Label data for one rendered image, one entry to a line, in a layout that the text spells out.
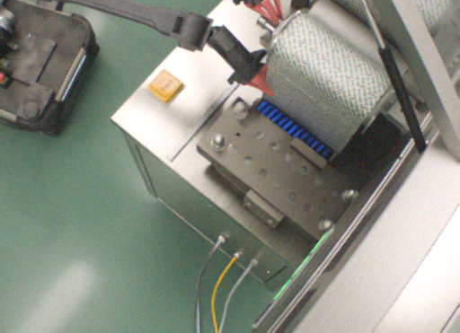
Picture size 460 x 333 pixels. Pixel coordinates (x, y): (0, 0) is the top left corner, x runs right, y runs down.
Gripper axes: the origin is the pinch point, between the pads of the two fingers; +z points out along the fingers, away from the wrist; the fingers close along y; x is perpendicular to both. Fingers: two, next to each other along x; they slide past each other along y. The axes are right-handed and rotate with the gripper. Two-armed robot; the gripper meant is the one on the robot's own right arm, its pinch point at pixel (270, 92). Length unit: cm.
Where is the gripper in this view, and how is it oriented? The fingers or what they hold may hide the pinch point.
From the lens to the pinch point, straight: 135.8
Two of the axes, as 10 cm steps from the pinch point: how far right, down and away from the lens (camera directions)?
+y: -6.2, 7.5, -2.3
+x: 4.1, 0.6, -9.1
